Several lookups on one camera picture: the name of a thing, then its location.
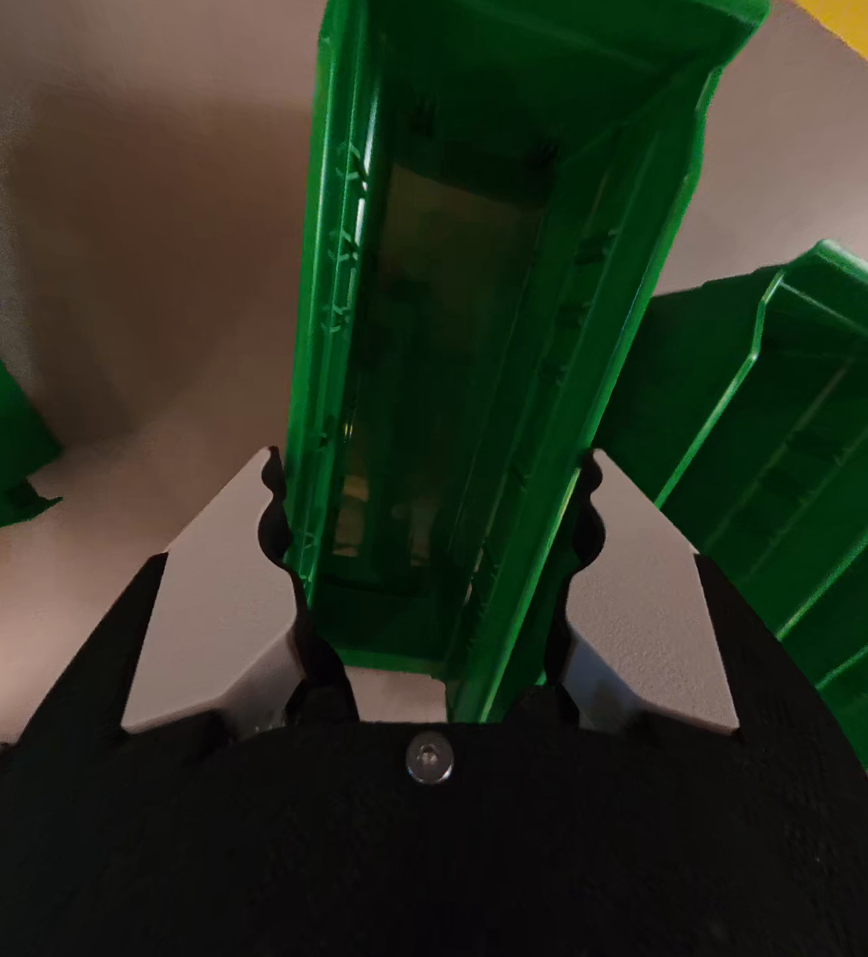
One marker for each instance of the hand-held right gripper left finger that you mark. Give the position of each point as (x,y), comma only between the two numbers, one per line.
(209,620)

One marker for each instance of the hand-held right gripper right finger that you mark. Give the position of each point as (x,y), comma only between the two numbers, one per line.
(650,620)

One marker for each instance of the yellow tape strip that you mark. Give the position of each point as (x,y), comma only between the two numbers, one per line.
(867,30)

